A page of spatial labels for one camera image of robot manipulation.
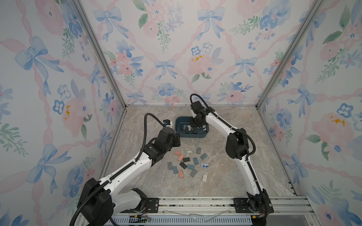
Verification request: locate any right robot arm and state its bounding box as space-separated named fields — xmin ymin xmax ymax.
xmin=190 ymin=101 xmax=273 ymax=218

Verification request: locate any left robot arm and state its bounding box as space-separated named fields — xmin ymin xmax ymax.
xmin=69 ymin=127 xmax=181 ymax=226

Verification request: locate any teal plastic storage box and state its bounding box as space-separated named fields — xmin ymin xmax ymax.
xmin=175 ymin=116 xmax=209 ymax=138

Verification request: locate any pink eraser lower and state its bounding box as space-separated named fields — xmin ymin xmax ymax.
xmin=177 ymin=154 xmax=184 ymax=162

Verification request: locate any blue eraser middle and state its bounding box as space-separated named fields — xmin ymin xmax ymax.
xmin=193 ymin=157 xmax=199 ymax=165

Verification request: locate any grey-green eraser bottom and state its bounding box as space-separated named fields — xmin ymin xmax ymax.
xmin=190 ymin=169 xmax=198 ymax=177

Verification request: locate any white eraser bottom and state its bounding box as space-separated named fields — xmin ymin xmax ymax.
xmin=202 ymin=174 xmax=207 ymax=183

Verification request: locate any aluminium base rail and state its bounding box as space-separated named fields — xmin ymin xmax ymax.
xmin=76 ymin=194 xmax=314 ymax=226

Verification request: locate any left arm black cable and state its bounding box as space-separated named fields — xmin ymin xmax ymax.
xmin=69 ymin=112 xmax=172 ymax=226

